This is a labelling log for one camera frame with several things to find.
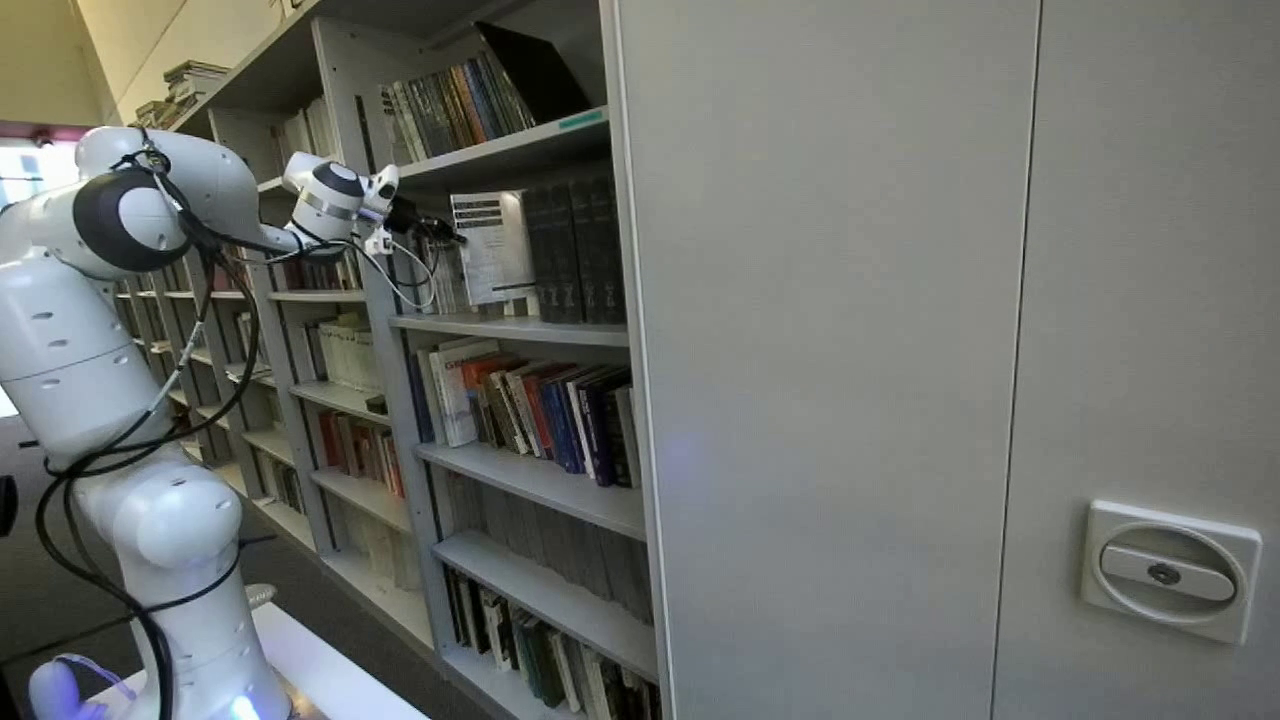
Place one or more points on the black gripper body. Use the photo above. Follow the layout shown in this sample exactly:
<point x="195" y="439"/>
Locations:
<point x="409" y="220"/>

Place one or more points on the white cabinet door handle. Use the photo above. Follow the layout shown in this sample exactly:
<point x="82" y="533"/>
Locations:
<point x="1175" y="568"/>

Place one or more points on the grey neighbouring bookshelf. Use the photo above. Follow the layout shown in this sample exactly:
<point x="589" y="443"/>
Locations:
<point x="289" y="359"/>

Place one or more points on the colourful book row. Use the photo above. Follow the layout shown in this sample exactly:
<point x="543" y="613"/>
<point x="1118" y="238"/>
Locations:
<point x="533" y="404"/>

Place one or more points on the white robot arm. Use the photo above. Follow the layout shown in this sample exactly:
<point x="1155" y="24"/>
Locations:
<point x="153" y="531"/>

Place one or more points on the grey metal bookshelf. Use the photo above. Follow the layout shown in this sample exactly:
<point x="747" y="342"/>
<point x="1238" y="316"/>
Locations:
<point x="500" y="327"/>

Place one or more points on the dark book row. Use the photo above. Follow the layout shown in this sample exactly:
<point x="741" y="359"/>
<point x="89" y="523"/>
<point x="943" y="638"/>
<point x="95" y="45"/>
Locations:
<point x="572" y="250"/>

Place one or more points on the thin white journal booklets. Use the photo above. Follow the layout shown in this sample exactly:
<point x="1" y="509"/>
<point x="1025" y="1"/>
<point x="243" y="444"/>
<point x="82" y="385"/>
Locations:
<point x="493" y="247"/>

